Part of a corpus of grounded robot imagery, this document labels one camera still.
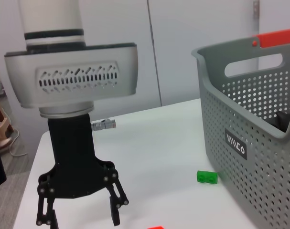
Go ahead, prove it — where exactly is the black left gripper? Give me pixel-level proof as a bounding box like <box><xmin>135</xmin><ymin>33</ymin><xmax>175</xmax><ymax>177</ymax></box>
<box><xmin>35</xmin><ymin>113</ymin><xmax>129</xmax><ymax>229</ymax></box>

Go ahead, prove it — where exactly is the green toy brick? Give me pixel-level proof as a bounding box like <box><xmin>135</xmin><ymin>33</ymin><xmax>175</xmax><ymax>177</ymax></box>
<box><xmin>196</xmin><ymin>169</ymin><xmax>219</xmax><ymax>186</ymax></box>

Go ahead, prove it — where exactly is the grey perforated plastic storage bin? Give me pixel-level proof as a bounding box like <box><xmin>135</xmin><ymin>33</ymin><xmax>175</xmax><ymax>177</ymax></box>
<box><xmin>191</xmin><ymin>35</ymin><xmax>290</xmax><ymax>229</ymax></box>

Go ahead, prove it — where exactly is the beige plastic stool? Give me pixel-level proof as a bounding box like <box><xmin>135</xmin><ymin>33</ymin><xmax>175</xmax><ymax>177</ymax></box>
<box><xmin>0</xmin><ymin>95</ymin><xmax>16</xmax><ymax>149</ymax></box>

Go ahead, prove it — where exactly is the black clay teapot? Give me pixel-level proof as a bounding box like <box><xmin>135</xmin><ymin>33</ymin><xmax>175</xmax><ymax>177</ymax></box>
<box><xmin>274</xmin><ymin>110</ymin><xmax>290</xmax><ymax>134</ymax></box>

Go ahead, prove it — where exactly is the white floor cable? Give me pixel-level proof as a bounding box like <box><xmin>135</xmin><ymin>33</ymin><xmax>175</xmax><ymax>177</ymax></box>
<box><xmin>9</xmin><ymin>130</ymin><xmax>29</xmax><ymax>157</ymax></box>

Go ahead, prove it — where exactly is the orange bin carry handle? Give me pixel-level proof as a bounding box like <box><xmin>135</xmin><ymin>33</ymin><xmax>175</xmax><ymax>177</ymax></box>
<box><xmin>251</xmin><ymin>28</ymin><xmax>290</xmax><ymax>49</ymax></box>

